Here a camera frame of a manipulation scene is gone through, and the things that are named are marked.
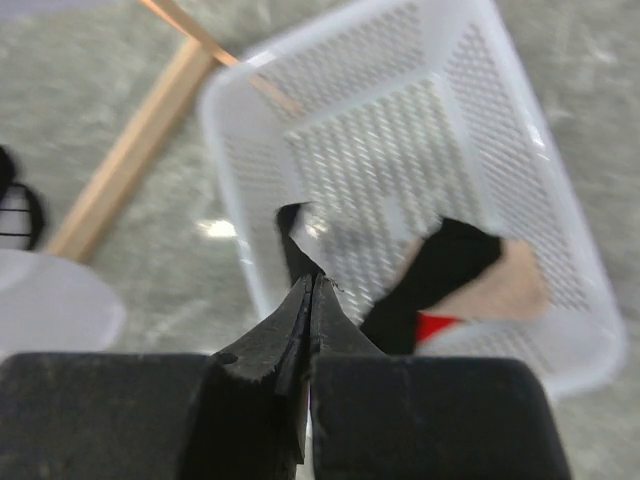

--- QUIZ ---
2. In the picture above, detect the white striped hanging sock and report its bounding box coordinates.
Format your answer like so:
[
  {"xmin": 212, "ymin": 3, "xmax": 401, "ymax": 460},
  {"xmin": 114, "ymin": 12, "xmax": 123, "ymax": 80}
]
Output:
[{"xmin": 1, "ymin": 249, "xmax": 126, "ymax": 358}]

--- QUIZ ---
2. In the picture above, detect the white plastic mesh basket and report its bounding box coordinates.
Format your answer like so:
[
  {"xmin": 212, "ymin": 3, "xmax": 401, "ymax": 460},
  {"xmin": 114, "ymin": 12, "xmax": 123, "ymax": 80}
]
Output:
[{"xmin": 199, "ymin": 1, "xmax": 626, "ymax": 399}]

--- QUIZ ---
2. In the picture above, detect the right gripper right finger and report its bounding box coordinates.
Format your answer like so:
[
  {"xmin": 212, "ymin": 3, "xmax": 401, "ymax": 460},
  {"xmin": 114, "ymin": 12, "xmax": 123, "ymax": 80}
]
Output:
[{"xmin": 310, "ymin": 275, "xmax": 387, "ymax": 359}]

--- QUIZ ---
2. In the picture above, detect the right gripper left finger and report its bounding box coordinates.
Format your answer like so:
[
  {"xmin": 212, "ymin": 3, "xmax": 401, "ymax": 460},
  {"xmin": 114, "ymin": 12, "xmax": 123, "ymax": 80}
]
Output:
[{"xmin": 213, "ymin": 275, "xmax": 313, "ymax": 465}]

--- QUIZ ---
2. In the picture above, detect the black beige red sock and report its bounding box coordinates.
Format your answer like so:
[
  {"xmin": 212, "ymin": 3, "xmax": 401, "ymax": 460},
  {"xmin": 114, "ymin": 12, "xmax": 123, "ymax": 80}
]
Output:
[{"xmin": 360, "ymin": 218, "xmax": 550, "ymax": 355}]

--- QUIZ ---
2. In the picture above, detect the wooden rack frame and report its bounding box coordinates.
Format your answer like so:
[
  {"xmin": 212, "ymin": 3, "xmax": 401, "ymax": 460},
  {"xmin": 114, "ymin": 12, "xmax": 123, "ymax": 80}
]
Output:
[{"xmin": 43, "ymin": 1, "xmax": 325, "ymax": 270}]

